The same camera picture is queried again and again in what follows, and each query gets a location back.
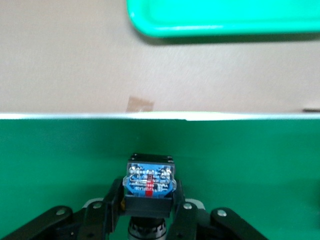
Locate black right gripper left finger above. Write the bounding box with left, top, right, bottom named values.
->
left=0, top=177, right=126, bottom=240

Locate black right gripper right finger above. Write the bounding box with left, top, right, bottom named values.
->
left=171, top=179, right=270, bottom=240

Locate green push button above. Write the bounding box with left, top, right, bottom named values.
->
left=122, top=152, right=177, bottom=240

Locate green conveyor belt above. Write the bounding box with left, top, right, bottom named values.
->
left=0, top=107, right=320, bottom=240

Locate brown tape piece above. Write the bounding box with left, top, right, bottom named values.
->
left=126, top=96, right=155, bottom=112

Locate green plastic tray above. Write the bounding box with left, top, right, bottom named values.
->
left=125, top=0, right=320, bottom=39

